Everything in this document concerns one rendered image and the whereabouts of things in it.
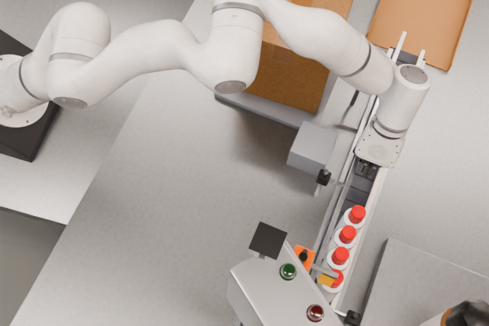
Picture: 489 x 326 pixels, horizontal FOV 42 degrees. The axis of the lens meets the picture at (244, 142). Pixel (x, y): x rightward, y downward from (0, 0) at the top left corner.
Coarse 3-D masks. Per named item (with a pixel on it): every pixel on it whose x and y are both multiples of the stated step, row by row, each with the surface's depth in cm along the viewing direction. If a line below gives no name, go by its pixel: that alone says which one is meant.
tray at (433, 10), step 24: (384, 0) 197; (408, 0) 197; (432, 0) 198; (456, 0) 198; (384, 24) 193; (408, 24) 193; (432, 24) 194; (456, 24) 194; (384, 48) 190; (408, 48) 190; (432, 48) 190; (456, 48) 186
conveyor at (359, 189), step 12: (408, 60) 182; (372, 108) 175; (360, 168) 167; (360, 180) 166; (372, 180) 166; (348, 192) 164; (360, 192) 164; (336, 204) 163; (348, 204) 163; (360, 204) 163
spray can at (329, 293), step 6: (330, 270) 139; (336, 270) 134; (342, 276) 134; (318, 282) 141; (336, 282) 133; (342, 282) 137; (324, 288) 137; (330, 288) 137; (336, 288) 137; (342, 288) 137; (324, 294) 140; (330, 294) 138; (336, 294) 139; (330, 300) 144
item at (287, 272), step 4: (284, 264) 93; (288, 264) 93; (292, 264) 93; (280, 268) 94; (284, 268) 92; (288, 268) 92; (292, 268) 92; (280, 272) 94; (284, 272) 92; (288, 272) 92; (292, 272) 92; (296, 272) 94; (280, 276) 93; (284, 276) 92; (288, 276) 92; (292, 276) 92; (284, 280) 94; (288, 280) 93
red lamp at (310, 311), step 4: (312, 304) 92; (316, 304) 91; (308, 308) 92; (312, 308) 90; (316, 308) 90; (320, 308) 90; (308, 312) 91; (312, 312) 90; (316, 312) 90; (320, 312) 90; (308, 316) 91; (312, 316) 90; (316, 316) 90; (320, 316) 90; (312, 320) 91; (316, 320) 90; (320, 320) 91
